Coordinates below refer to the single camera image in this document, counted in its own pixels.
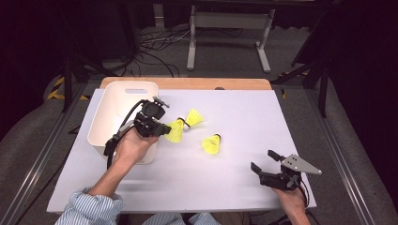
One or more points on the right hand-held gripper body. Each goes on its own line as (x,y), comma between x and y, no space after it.
(300,165)

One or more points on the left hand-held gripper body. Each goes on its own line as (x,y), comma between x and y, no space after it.
(151,111)

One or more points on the yellow shuttlecock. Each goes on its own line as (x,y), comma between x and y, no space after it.
(194,118)
(211,145)
(176,132)

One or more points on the white plastic bin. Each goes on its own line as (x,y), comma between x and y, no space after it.
(106,118)

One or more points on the person's left hand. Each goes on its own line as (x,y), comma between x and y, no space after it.
(133,148)

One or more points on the person's right hand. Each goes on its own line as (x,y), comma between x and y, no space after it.
(292,201)

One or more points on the white board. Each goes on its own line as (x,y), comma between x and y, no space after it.
(244,125)

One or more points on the black tripod stand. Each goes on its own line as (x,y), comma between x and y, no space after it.
(324,87)
(67,81)

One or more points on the yellow black floor tape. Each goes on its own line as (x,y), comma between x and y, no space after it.
(56,90)

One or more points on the striped blue shirt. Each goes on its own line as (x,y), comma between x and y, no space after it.
(90,207)

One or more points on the white metal stand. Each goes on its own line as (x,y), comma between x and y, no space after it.
(230,20)

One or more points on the black curtain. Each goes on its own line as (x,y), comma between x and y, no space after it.
(369,62)
(28,47)

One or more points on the aluminium rail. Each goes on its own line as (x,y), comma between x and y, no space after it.
(47,150)
(338,150)

